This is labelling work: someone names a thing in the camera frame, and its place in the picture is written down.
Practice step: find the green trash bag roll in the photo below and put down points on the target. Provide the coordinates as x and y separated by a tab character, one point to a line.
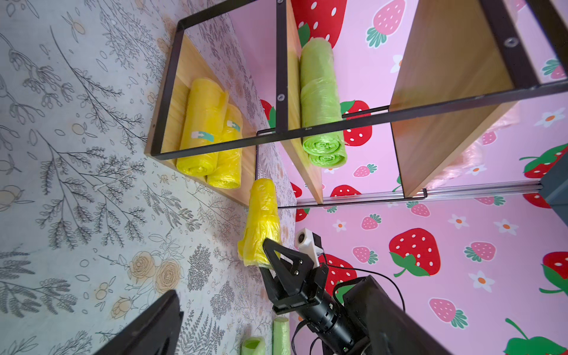
331	161
281	343
319	98
253	346

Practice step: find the right aluminium corner post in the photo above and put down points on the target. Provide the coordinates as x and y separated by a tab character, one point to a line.
443	193

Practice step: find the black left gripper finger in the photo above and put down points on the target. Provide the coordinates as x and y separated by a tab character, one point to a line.
155	331

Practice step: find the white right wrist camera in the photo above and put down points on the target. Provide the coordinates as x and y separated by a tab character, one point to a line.
310	244

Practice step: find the pink trash bag roll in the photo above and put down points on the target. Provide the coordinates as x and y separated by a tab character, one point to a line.
473	156

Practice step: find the three-tier wooden shelf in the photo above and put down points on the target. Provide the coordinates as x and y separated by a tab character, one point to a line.
418	82

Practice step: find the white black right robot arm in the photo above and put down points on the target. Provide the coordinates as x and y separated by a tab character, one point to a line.
365	321

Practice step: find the yellow trash bag roll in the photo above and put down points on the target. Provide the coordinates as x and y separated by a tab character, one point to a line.
205	116
227	175
263	223

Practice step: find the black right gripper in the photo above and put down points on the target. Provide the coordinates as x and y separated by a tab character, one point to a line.
292	286

